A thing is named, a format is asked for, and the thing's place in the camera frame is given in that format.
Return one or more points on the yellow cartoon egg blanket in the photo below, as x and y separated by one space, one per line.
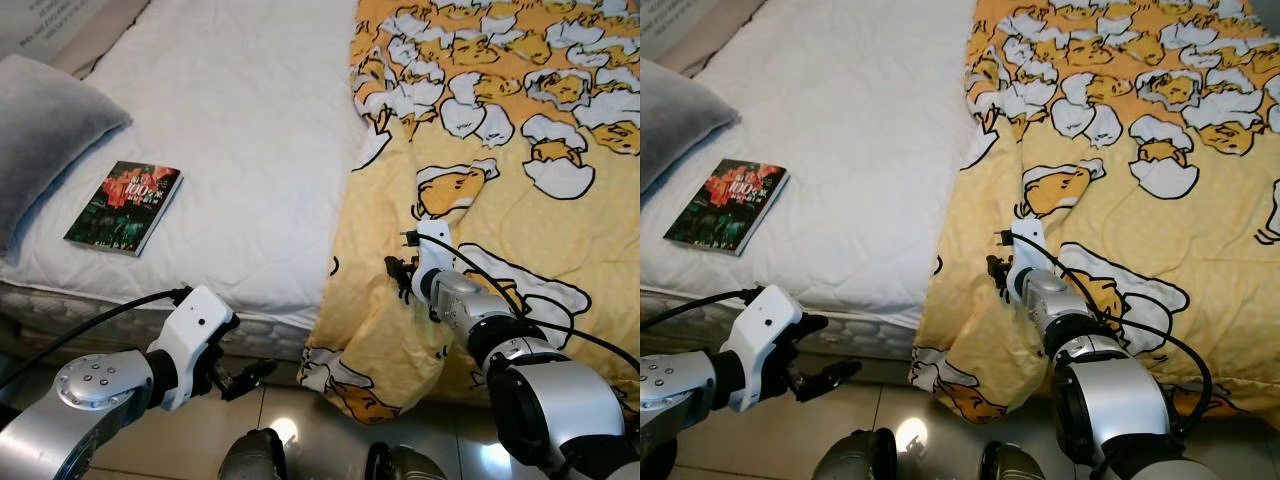
520 150
1150 150

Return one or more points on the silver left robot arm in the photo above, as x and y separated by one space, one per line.
680 390
60 410

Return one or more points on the grey robot right leg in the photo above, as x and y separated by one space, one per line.
1012 464
405 464

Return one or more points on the dark paperback book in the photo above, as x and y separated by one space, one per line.
125 208
728 208

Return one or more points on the grey fleece pillow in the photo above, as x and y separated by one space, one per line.
50 130
680 120

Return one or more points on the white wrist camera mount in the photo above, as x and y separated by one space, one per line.
195 330
1025 250
432 255
765 330

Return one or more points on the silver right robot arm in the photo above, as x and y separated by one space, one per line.
1110 390
540 390

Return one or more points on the beige patterned mattress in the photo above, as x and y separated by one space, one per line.
850 318
150 315

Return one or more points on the grey robot leg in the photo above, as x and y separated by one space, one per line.
1012 464
405 464
252 458
852 458

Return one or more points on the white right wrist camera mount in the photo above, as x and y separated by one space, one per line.
1025 250
432 255

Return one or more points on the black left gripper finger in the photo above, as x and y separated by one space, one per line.
825 381
245 380
227 322
815 323

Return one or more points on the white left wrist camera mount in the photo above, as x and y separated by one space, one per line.
765 330
195 330

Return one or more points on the grey robot left leg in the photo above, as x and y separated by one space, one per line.
852 458
252 458

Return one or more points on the white quilted mattress pad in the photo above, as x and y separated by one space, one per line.
250 130
860 130

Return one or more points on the grey printed headboard cushion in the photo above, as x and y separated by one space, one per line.
690 25
50 25

